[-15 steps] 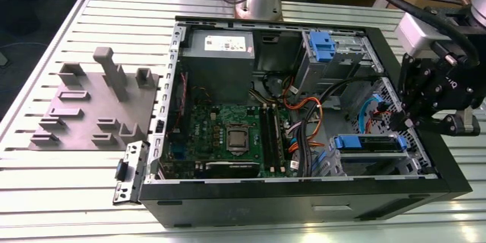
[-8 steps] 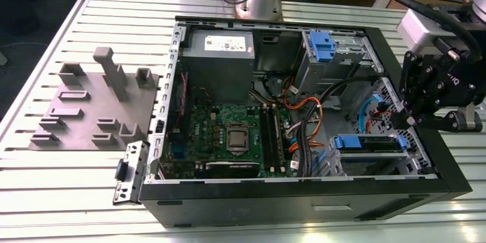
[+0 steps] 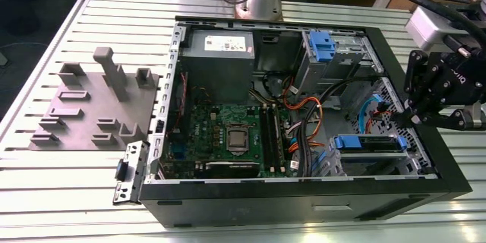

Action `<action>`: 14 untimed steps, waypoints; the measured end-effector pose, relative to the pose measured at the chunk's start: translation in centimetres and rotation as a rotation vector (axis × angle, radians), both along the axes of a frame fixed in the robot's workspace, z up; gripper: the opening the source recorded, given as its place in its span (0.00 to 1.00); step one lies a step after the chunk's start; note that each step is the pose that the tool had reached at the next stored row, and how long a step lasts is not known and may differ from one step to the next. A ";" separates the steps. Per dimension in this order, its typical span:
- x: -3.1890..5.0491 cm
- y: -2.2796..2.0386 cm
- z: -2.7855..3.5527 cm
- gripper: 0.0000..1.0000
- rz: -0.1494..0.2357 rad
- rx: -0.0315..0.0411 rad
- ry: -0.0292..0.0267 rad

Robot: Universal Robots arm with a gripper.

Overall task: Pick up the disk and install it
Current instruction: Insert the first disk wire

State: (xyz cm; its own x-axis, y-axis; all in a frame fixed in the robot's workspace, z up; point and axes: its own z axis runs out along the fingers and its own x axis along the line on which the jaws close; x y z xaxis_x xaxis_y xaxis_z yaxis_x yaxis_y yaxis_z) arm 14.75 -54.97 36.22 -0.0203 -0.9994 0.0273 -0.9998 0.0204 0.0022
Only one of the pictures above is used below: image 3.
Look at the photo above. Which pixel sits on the green motherboard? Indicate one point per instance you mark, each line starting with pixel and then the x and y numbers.
pixel 204 123

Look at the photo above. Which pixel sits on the black RAM slot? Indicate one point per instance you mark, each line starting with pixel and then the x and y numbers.
pixel 267 137
pixel 278 137

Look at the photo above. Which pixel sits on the CPU socket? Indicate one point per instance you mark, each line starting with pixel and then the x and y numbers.
pixel 238 153

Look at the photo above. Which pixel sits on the black graphics card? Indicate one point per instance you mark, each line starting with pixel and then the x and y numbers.
pixel 231 169

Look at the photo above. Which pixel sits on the metal optical drive cage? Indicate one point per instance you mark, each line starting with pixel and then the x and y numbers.
pixel 315 75

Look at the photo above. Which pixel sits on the grey power supply unit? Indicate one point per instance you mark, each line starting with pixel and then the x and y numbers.
pixel 216 78

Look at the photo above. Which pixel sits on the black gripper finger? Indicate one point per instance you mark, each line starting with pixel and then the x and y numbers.
pixel 417 78
pixel 447 119

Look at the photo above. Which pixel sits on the metal disk bay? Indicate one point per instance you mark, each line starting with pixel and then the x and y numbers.
pixel 374 156

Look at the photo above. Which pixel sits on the grey parts rack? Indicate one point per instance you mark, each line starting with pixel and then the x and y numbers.
pixel 87 129

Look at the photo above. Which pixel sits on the black PC case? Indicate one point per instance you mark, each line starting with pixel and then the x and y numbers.
pixel 266 203

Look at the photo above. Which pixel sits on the silver CPU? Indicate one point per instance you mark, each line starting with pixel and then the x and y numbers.
pixel 238 139

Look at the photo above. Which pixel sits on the metal expansion slot retainer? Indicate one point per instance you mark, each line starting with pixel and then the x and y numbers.
pixel 132 169

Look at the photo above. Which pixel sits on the hard disk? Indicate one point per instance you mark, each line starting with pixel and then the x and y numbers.
pixel 347 142

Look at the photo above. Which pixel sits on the blue drive latch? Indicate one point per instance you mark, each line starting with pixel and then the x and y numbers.
pixel 322 46

